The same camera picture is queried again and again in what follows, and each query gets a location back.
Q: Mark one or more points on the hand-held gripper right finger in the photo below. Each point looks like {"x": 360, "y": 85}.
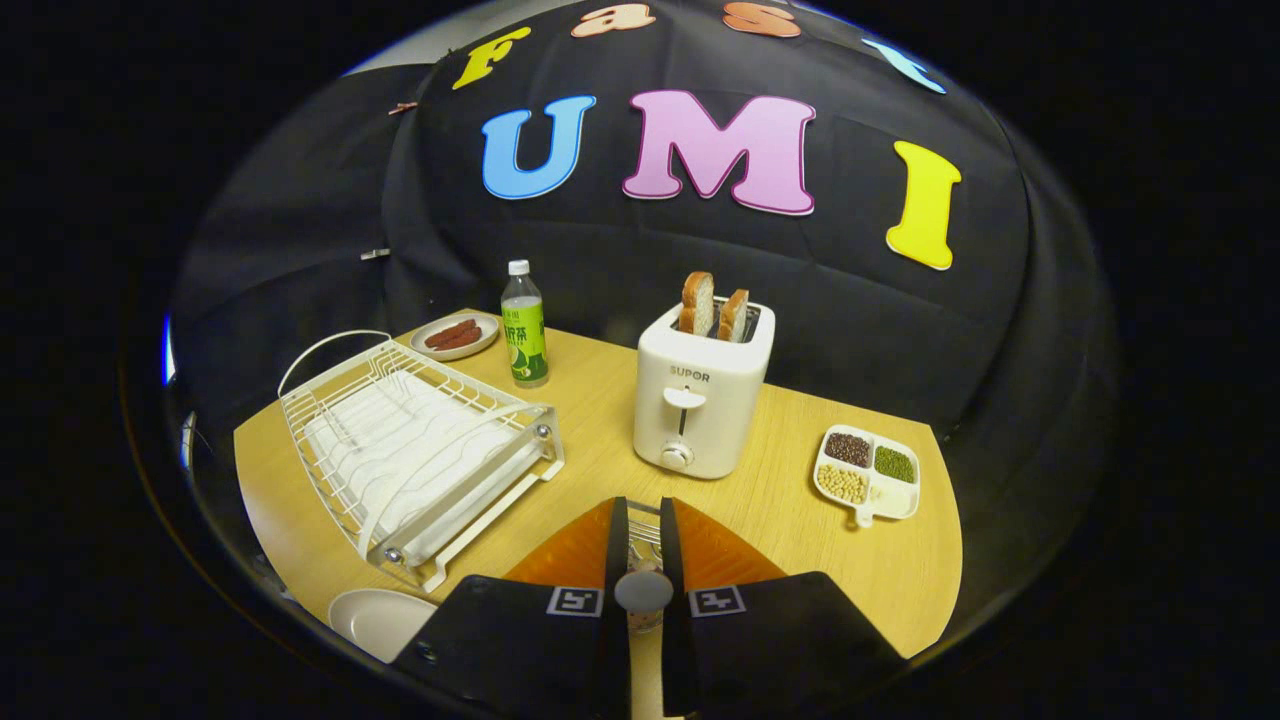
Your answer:
{"x": 790, "y": 640}

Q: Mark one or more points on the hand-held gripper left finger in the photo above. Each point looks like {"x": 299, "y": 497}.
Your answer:
{"x": 500, "y": 650}

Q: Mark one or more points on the grey plate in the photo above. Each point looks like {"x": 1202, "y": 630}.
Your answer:
{"x": 380, "y": 622}

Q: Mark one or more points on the white divided bean dish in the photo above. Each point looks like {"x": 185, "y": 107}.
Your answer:
{"x": 893, "y": 498}

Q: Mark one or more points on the small grey dish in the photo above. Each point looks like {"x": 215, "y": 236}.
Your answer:
{"x": 485, "y": 325}

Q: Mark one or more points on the white toaster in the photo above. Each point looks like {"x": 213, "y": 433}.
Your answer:
{"x": 710, "y": 410}

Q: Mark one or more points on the green label drink bottle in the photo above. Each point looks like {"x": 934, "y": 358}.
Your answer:
{"x": 525, "y": 340}

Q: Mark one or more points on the red sausage piece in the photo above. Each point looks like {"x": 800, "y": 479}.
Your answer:
{"x": 462, "y": 340}
{"x": 450, "y": 332}

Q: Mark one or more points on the toast slice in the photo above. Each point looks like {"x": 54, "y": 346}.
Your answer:
{"x": 733, "y": 318}
{"x": 696, "y": 303}

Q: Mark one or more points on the black backdrop cloth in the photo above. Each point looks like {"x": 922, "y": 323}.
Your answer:
{"x": 800, "y": 300}

